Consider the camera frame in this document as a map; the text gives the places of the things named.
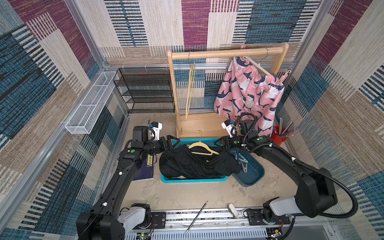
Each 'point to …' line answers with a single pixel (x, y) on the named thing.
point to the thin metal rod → (196, 217)
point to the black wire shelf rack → (146, 90)
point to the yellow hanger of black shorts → (200, 143)
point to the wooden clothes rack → (210, 124)
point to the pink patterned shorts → (245, 91)
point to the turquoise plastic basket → (210, 141)
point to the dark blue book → (146, 171)
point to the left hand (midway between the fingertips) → (175, 142)
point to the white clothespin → (245, 169)
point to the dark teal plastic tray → (255, 171)
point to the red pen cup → (279, 138)
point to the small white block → (233, 210)
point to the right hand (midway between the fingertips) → (218, 144)
